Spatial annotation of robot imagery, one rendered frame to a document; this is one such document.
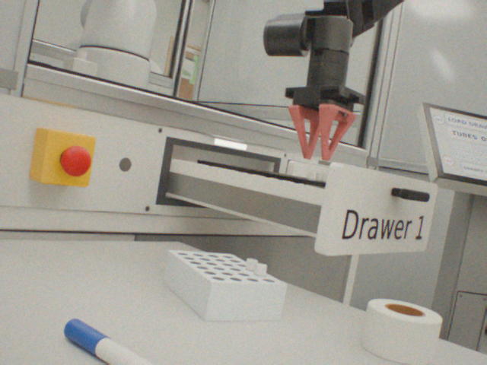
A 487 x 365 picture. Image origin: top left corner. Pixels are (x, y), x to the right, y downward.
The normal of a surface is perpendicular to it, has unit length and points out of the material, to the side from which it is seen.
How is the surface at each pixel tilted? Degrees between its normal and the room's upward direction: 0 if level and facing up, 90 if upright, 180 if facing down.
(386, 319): 90
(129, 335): 0
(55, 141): 90
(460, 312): 90
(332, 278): 90
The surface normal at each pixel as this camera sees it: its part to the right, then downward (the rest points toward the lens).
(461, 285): 0.08, 0.07
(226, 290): 0.47, 0.13
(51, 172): 0.70, 0.16
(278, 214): -0.69, -0.08
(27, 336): 0.17, -0.98
